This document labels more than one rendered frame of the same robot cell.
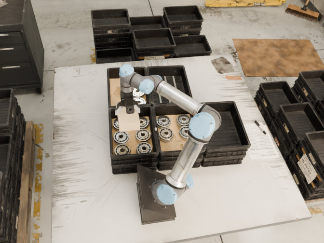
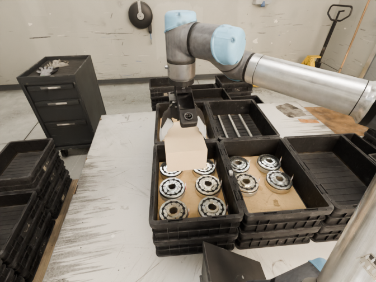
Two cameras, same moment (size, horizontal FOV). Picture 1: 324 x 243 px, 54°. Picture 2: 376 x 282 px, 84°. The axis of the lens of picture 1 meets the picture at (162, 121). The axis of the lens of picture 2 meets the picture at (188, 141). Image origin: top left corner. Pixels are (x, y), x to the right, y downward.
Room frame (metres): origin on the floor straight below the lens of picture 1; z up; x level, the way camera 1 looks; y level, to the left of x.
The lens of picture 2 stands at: (0.68, 0.12, 1.51)
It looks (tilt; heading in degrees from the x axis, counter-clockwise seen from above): 37 degrees down; 8
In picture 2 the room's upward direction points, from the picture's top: straight up
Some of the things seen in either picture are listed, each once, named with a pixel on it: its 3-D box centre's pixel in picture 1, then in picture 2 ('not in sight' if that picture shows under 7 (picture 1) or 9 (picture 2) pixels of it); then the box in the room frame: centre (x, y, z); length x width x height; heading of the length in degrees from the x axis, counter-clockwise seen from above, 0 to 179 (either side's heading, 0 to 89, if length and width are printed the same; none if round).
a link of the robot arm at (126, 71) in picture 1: (127, 75); (181, 37); (1.23, 0.21, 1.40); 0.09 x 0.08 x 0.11; 61
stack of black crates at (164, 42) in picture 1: (153, 55); (207, 113); (2.67, 0.18, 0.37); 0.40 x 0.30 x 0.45; 106
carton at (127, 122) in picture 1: (128, 116); (183, 144); (1.21, 0.21, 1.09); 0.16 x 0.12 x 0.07; 16
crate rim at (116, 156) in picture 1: (132, 130); (191, 175); (1.24, 0.18, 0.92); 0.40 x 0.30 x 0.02; 13
